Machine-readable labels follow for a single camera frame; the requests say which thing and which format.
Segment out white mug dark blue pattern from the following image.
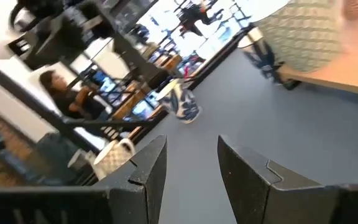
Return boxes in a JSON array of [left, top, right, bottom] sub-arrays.
[[237, 27, 288, 86]]

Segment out black metal table frame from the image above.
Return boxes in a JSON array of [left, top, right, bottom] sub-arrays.
[[0, 23, 257, 156]]

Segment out white mug pale check pattern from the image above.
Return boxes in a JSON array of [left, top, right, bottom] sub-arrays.
[[253, 0, 344, 73]]

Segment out person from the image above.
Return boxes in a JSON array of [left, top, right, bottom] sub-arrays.
[[39, 70, 111, 123]]

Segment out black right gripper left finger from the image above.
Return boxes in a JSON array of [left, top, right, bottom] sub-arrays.
[[94, 135, 168, 224]]

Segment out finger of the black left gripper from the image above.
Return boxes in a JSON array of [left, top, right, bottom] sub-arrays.
[[147, 65, 171, 91]]

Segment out background computer monitor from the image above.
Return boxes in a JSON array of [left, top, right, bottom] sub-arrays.
[[131, 99, 155, 121]]

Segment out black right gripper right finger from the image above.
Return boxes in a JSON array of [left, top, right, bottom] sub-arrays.
[[218, 135, 338, 224]]

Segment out white mug blue floral pattern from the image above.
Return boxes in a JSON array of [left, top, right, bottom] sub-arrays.
[[156, 79, 202, 124]]

